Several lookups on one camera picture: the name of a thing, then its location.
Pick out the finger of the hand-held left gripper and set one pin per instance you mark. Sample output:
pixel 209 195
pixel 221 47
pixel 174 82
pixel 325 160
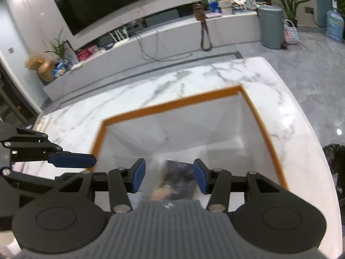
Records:
pixel 27 184
pixel 72 160

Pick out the blue snack packet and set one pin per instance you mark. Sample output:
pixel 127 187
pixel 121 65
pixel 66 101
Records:
pixel 60 69

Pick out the dried flower bunch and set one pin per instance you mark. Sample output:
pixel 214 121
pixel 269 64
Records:
pixel 33 62

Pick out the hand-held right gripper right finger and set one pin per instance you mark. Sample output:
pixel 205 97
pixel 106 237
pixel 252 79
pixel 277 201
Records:
pixel 200 176

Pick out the dark picture book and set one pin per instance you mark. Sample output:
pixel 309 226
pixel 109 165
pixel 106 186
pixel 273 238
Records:
pixel 176 179

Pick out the small green potted plant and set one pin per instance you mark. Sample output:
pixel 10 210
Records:
pixel 59 47

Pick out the wall outlet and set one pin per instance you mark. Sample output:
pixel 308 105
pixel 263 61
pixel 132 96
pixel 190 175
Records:
pixel 309 10

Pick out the orange cardboard box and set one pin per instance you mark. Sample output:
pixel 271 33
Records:
pixel 172 105

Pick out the black trash bag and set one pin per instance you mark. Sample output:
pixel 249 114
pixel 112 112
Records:
pixel 335 164

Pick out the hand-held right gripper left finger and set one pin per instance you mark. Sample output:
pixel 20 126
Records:
pixel 137 175

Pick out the tall leafy floor plant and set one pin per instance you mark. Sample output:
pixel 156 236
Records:
pixel 291 0

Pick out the white router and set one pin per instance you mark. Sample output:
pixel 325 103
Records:
pixel 120 39

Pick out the wall light switch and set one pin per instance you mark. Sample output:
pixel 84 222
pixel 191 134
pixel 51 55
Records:
pixel 11 50

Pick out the pink woven bag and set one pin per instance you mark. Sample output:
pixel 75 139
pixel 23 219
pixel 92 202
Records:
pixel 291 33

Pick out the red box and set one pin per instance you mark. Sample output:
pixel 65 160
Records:
pixel 94 50
pixel 82 55

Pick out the blue water jug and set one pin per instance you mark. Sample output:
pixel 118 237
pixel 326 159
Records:
pixel 335 27

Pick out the grey trash can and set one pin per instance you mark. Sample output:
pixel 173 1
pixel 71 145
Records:
pixel 271 28

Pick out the black wall television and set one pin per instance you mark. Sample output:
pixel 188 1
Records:
pixel 107 0

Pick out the gold vase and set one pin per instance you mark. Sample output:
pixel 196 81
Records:
pixel 48 71

